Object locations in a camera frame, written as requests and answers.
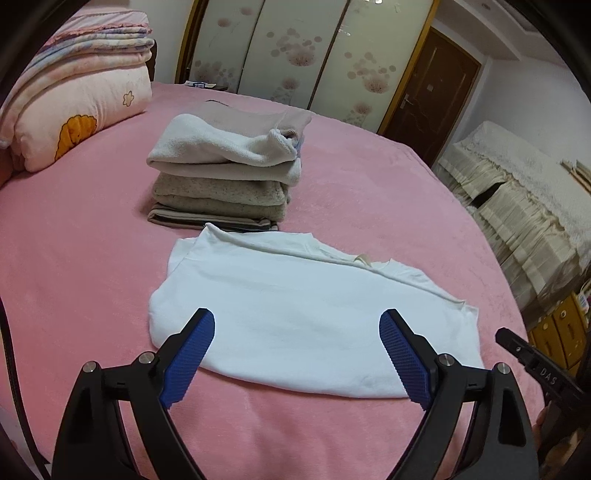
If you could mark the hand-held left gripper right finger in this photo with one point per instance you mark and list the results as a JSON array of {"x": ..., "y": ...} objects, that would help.
[{"x": 404, "y": 355}]

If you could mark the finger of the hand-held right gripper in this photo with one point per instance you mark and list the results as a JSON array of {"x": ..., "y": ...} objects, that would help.
[{"x": 517, "y": 344}]

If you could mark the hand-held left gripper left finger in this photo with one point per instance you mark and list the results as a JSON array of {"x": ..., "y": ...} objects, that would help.
[{"x": 189, "y": 355}]

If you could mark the white printed t-shirt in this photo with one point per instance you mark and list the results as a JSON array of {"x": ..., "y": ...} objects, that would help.
[{"x": 300, "y": 314}]

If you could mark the yellow wooden cabinet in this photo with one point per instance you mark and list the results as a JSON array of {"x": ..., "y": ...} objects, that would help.
[{"x": 561, "y": 323}]

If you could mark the pink bed blanket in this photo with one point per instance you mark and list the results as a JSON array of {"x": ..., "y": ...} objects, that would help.
[{"x": 92, "y": 254}]

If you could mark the cream covered sofa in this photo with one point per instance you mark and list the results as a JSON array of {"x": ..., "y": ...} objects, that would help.
[{"x": 526, "y": 203}]

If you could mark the beige fleece folded garment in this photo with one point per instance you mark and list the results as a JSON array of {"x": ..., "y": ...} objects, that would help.
[{"x": 217, "y": 196}]

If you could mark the cream white folded garment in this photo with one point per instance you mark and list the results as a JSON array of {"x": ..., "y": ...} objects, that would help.
[{"x": 212, "y": 147}]

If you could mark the pinkish beige folded garment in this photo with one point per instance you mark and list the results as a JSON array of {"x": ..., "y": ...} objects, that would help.
[{"x": 258, "y": 117}]

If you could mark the brown wooden door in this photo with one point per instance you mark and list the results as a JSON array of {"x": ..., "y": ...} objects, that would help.
[{"x": 429, "y": 92}]

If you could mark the pink quilt with orange print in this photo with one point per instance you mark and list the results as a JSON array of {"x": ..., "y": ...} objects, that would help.
[{"x": 78, "y": 110}]

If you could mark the dark wooden headboard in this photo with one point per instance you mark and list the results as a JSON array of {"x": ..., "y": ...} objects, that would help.
[{"x": 153, "y": 60}]

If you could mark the floral sliding door wardrobe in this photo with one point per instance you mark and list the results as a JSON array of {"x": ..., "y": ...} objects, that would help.
[{"x": 304, "y": 50}]

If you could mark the striped folded quilt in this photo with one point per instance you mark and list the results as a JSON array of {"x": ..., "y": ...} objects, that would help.
[{"x": 83, "y": 41}]

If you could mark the wooden frame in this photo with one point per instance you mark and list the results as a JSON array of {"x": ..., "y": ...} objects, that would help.
[{"x": 577, "y": 170}]

